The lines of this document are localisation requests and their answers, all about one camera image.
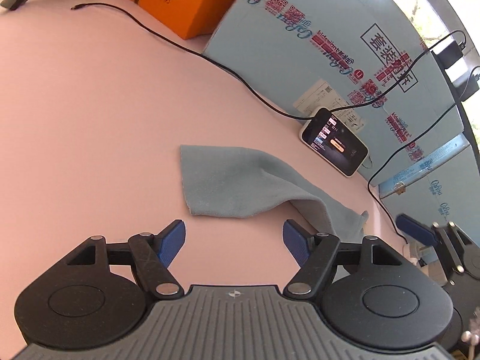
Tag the light blue cardboard panel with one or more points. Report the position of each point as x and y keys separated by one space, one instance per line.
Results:
x=442 y=187
x=368 y=52

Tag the pink fluffy charm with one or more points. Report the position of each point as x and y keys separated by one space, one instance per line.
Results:
x=470 y=337

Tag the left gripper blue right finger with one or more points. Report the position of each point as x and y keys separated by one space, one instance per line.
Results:
x=298 y=241

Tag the white power strip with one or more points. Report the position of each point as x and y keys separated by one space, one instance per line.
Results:
x=420 y=255

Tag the left light blue cardboard panel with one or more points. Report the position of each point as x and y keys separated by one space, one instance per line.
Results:
x=368 y=52

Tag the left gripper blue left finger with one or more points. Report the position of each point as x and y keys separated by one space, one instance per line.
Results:
x=169 y=242

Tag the white smartphone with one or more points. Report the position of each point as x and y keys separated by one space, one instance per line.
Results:
x=327 y=136

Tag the white shipping label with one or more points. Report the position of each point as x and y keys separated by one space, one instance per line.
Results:
x=321 y=94

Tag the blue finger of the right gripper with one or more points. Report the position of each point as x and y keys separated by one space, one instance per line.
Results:
x=418 y=231

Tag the black power adapter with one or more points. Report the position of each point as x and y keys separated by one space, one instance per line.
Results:
x=451 y=54
x=467 y=85

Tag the right light blue cardboard panel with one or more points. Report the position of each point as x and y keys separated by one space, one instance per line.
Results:
x=442 y=187

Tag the light blue sweater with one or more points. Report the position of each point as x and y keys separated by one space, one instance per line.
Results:
x=236 y=182

